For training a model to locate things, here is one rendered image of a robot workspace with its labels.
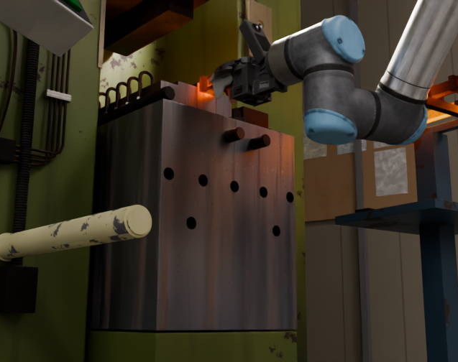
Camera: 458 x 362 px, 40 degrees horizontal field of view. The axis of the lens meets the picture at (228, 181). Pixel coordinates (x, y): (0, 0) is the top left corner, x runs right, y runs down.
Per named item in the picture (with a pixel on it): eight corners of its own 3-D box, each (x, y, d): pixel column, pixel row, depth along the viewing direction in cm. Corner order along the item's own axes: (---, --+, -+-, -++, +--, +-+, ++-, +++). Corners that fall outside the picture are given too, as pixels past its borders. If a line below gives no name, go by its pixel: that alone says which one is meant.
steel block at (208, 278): (298, 330, 137) (294, 136, 147) (156, 330, 113) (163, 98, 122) (151, 327, 178) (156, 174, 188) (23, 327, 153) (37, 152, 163)
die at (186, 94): (231, 128, 142) (231, 93, 144) (159, 109, 129) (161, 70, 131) (129, 161, 173) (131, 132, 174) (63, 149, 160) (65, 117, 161)
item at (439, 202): (538, 224, 154) (538, 216, 154) (435, 207, 132) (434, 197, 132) (436, 237, 178) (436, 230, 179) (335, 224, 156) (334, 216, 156)
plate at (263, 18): (272, 64, 174) (272, 8, 177) (249, 55, 168) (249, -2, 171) (267, 66, 175) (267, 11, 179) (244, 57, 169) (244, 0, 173)
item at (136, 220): (155, 241, 85) (156, 203, 86) (122, 238, 82) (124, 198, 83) (19, 262, 117) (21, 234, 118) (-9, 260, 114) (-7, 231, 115)
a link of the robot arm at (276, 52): (282, 27, 116) (316, 43, 123) (264, 36, 120) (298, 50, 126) (283, 72, 115) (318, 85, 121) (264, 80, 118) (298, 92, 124)
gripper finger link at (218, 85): (198, 102, 134) (229, 92, 128) (198, 76, 135) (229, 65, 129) (208, 105, 136) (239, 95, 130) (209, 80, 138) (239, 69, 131)
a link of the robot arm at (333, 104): (378, 138, 109) (375, 71, 111) (323, 128, 104) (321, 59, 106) (345, 150, 117) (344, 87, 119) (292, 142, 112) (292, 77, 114)
